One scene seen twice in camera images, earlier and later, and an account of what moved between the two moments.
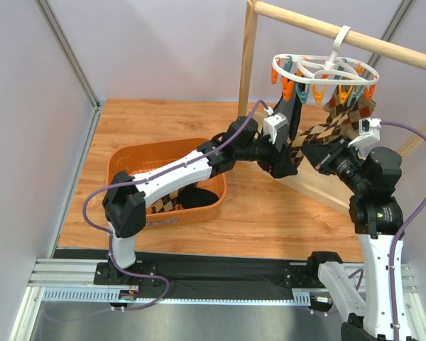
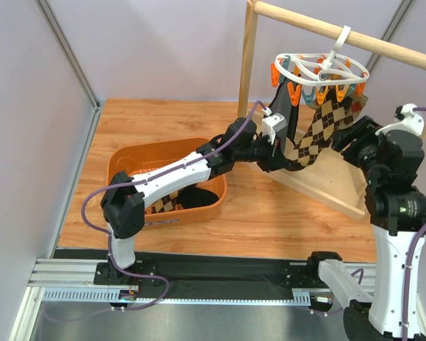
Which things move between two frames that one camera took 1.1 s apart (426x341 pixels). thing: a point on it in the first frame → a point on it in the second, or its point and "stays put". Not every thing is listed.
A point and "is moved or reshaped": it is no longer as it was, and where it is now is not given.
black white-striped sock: (191, 195) stays put
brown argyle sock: (166, 204) stays put
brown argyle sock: (343, 123) is moved or reshaped
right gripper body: (321, 156) → (346, 140)
